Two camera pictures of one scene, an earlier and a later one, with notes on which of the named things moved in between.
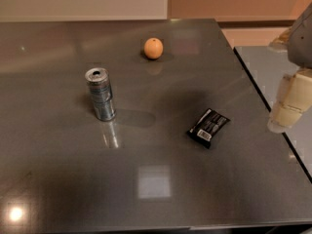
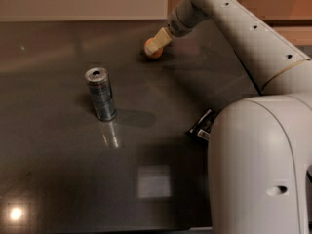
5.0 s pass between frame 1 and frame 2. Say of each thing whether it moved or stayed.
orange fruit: stayed
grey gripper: moved
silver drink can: stayed
